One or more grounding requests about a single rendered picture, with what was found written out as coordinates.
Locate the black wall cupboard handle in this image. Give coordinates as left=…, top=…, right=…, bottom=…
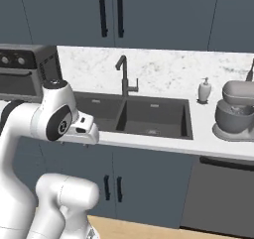
left=115, top=0, right=126, bottom=39
left=97, top=0, right=109, bottom=39

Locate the black toaster oven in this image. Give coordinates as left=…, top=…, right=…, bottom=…
left=0, top=44, right=64, bottom=104

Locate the dark blue wall cupboard door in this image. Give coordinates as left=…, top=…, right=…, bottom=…
left=0, top=0, right=35, bottom=46
left=113, top=0, right=220, bottom=52
left=206, top=0, right=254, bottom=55
left=18, top=0, right=115, bottom=49

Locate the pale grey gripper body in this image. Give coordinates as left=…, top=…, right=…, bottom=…
left=60, top=122, right=100, bottom=146

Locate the grey dishwasher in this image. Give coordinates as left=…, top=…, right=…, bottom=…
left=180, top=155, right=254, bottom=239

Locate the dark blue base cupboard door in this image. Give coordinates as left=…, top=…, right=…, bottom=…
left=112, top=145, right=200, bottom=230
left=39, top=139, right=115, bottom=218

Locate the dark grey sink tap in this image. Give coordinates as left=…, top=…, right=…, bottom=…
left=114, top=55, right=140, bottom=99

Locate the black base cupboard handle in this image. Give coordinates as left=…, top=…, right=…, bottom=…
left=115, top=176, right=124, bottom=203
left=103, top=175, right=111, bottom=201

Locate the black dishwasher handle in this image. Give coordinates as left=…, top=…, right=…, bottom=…
left=198, top=156, right=254, bottom=173

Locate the dark double basin sink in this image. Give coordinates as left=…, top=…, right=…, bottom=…
left=72, top=90, right=194, bottom=141

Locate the grey stand mixer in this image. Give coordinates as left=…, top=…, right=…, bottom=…
left=211, top=79, right=254, bottom=143

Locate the white soap dispenser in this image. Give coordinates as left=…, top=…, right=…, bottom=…
left=197, top=76, right=212, bottom=104

